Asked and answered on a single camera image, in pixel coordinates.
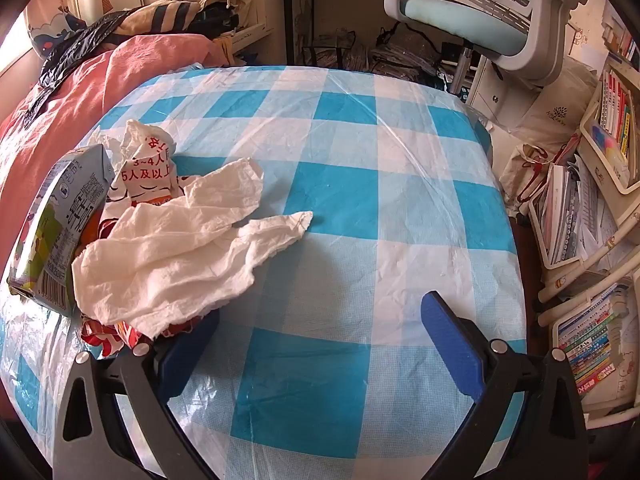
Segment white bedside shelf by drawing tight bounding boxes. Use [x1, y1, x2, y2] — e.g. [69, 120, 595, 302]
[235, 0, 273, 56]

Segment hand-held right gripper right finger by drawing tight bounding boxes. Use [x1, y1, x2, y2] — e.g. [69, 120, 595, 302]
[421, 290, 591, 480]

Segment beige bag with red handles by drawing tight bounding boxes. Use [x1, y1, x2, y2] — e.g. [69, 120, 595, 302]
[500, 142, 557, 213]

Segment stack of notebooks and papers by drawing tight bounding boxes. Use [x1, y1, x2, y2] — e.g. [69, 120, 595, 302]
[532, 155, 603, 266]

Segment black shiny plastic bag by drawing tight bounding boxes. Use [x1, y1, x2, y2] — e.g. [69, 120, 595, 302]
[27, 10, 166, 116]

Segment milk carton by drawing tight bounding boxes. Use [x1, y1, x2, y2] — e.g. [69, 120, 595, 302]
[7, 144, 117, 317]

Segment pink duvet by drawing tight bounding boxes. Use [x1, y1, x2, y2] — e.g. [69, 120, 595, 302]
[0, 34, 236, 246]

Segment row of thin children's books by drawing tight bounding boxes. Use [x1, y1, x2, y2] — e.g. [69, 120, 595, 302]
[557, 285, 632, 401]

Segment window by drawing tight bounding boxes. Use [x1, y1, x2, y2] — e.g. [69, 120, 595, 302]
[0, 15, 31, 76]

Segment whale print cushion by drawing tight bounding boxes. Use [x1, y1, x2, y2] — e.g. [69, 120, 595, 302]
[25, 7, 88, 53]

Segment white rolling book cart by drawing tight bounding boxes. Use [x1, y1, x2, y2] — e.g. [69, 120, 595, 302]
[527, 52, 640, 431]

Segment orange peel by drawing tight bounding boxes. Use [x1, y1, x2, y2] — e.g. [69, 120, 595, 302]
[79, 217, 108, 256]

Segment white tissue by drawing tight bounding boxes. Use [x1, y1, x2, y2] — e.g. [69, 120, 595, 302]
[72, 157, 314, 340]

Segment white drawer cabinet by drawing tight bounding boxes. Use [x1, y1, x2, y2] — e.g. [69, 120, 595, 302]
[467, 52, 533, 133]

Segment grey blue office chair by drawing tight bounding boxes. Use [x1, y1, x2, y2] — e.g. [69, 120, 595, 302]
[384, 0, 591, 96]

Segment beige tree print tote bag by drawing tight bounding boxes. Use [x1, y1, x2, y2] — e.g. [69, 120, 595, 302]
[515, 56, 598, 161]

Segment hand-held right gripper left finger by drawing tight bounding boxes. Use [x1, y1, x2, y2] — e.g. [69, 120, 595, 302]
[52, 310, 221, 480]

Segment black picture frame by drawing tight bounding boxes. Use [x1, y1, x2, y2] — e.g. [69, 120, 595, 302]
[283, 0, 316, 66]

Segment blue white checked tablecloth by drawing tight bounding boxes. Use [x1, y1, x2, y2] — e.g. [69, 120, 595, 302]
[0, 65, 528, 480]

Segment dark clothes pile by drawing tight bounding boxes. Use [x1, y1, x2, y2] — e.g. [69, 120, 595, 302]
[187, 2, 241, 38]

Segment clear zip storage bag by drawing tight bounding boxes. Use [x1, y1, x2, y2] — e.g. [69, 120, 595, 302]
[370, 22, 446, 81]
[310, 32, 371, 71]

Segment row of colourful books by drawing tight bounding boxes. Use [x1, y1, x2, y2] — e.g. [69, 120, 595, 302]
[599, 67, 640, 161]

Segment yellow cloth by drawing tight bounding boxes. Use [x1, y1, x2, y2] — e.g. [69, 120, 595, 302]
[215, 35, 246, 66]

